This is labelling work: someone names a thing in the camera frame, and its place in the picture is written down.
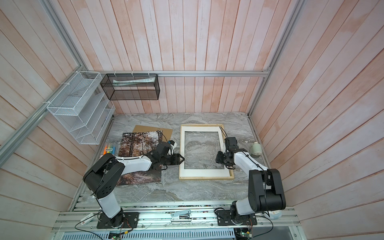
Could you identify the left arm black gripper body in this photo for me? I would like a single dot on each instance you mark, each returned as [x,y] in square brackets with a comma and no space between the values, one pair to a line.
[163,159]

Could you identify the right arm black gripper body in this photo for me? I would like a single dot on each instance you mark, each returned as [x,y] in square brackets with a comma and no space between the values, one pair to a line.
[222,158]

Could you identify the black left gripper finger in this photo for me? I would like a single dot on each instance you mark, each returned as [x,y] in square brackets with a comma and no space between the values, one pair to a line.
[178,157]
[177,162]

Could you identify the white picture mat board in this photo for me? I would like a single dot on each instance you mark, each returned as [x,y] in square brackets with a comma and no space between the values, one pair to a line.
[204,173]

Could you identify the light wooden picture frame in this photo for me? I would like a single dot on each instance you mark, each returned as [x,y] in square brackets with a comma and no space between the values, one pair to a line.
[207,178]

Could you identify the brown cardboard backing board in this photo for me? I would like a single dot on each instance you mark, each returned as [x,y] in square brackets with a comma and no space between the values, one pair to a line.
[167,132]

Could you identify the autumn forest photo print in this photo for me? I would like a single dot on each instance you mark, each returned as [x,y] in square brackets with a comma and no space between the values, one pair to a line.
[135,145]

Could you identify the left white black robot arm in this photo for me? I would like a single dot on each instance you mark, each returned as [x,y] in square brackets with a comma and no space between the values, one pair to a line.
[104,175]

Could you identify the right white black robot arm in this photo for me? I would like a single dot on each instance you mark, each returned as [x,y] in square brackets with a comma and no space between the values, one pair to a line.
[265,187]

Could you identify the pack of coloured highlighters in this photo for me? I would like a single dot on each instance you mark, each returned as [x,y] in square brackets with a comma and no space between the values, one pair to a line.
[111,148]

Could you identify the white round clock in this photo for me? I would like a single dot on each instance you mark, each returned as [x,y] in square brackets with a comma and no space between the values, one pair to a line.
[274,215]

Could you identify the paper inside black basket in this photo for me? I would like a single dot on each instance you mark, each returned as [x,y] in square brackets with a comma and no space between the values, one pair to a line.
[134,82]

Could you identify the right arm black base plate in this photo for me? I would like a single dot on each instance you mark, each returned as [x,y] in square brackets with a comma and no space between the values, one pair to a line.
[231,218]

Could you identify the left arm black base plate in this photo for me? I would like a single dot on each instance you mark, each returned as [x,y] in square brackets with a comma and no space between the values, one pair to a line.
[121,220]

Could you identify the black wire mesh basket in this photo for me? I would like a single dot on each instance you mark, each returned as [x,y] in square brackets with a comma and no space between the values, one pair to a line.
[147,93]

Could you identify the white wire mesh shelf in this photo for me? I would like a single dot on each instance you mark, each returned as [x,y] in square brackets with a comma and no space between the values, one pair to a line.
[83,110]

